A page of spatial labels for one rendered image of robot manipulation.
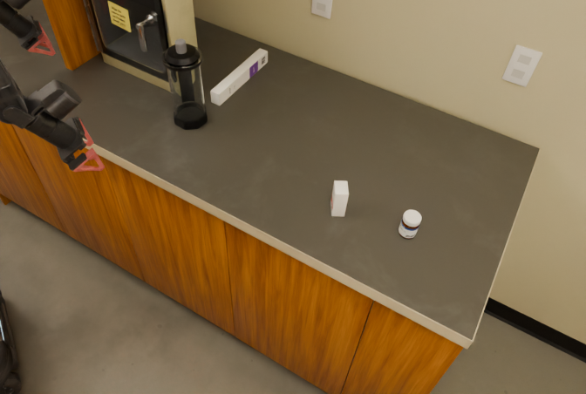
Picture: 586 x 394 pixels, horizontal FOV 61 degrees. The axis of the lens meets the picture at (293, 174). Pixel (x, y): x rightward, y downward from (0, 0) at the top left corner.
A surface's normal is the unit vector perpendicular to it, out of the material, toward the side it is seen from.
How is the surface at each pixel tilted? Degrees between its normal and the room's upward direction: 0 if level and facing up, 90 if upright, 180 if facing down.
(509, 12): 90
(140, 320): 0
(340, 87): 0
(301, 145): 0
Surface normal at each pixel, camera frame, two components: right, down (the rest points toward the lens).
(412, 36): -0.51, 0.62
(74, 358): 0.05, -0.67
